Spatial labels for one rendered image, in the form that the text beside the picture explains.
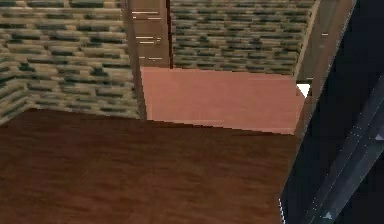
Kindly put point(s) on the brown wooden room door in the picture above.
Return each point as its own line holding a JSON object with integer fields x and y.
{"x": 150, "y": 30}

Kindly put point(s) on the black room door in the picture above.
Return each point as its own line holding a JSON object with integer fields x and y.
{"x": 336, "y": 110}

